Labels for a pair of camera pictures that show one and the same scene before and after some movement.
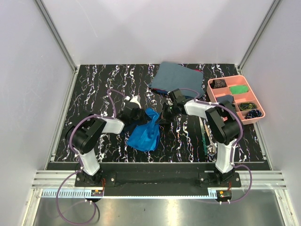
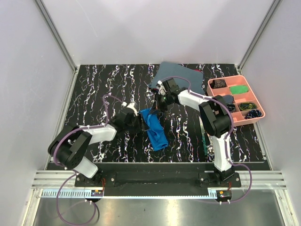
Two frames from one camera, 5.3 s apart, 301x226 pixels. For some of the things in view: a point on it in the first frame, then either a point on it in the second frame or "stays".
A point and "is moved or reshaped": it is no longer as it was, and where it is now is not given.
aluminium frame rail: (61, 42) stays
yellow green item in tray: (247, 106) stays
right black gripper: (162, 121) → (157, 108)
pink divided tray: (246, 104) stays
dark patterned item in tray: (219, 83) stays
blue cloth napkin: (145, 137) is moved or reshaped
